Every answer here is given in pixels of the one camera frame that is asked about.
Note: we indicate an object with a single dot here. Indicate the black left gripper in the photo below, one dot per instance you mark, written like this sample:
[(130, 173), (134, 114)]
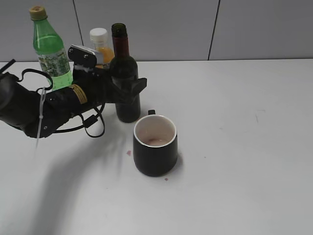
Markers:
[(98, 86)]

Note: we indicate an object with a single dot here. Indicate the dark red wine bottle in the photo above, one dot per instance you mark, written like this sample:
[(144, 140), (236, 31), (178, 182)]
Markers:
[(124, 70)]

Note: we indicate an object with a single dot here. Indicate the black mug white interior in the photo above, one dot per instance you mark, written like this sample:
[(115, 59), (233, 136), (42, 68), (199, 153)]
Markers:
[(155, 144)]

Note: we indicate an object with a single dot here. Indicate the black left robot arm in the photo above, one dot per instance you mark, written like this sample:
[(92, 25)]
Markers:
[(19, 107)]

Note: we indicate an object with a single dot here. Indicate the orange juice bottle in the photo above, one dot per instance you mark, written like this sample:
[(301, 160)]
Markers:
[(99, 38)]

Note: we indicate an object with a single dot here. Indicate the white zip tie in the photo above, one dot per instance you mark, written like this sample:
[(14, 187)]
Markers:
[(41, 104)]

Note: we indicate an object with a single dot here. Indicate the green plastic soda bottle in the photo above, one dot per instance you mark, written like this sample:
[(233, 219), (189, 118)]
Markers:
[(50, 49)]

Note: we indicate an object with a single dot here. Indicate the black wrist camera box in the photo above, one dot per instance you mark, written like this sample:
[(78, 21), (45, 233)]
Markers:
[(85, 56)]

